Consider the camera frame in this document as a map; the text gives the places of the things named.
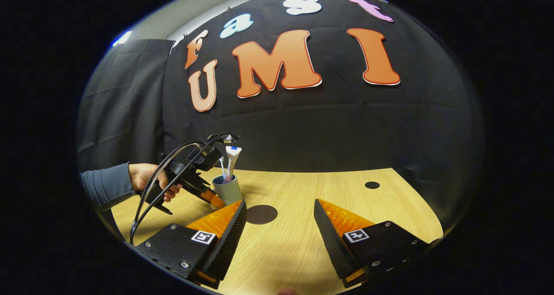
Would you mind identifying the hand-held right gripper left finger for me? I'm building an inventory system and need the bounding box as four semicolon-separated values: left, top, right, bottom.
135;200;248;289

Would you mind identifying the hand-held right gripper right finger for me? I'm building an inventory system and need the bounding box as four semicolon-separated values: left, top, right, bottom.
314;198;433;288

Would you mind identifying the light blue cup wooden handle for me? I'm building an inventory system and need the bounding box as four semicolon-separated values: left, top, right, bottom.
211;175;243;207

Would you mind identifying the white toothpaste tube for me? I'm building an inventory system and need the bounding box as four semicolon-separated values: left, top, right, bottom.
225;146;242;181

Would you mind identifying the dark brown round coaster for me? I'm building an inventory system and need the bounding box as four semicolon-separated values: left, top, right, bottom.
247;204;278;225

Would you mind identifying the wooden desktop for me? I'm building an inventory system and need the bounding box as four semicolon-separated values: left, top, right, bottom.
110;168;444;295

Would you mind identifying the dark grey side cloth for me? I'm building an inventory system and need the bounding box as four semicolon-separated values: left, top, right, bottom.
77;39;174;174

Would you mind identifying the black backdrop cloth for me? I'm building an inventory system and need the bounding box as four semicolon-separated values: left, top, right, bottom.
162;0;483;217

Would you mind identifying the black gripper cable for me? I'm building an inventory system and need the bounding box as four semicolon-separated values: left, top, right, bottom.
129;133;239;244

